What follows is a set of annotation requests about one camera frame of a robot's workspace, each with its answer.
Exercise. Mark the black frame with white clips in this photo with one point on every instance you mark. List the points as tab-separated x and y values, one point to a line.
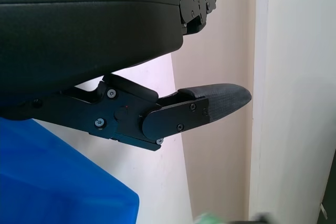
329	205

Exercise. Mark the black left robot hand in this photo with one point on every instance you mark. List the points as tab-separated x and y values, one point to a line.
78	37

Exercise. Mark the blue plastic tray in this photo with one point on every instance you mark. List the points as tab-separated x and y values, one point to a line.
57	182

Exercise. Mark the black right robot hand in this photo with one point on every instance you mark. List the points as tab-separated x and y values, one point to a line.
253	219

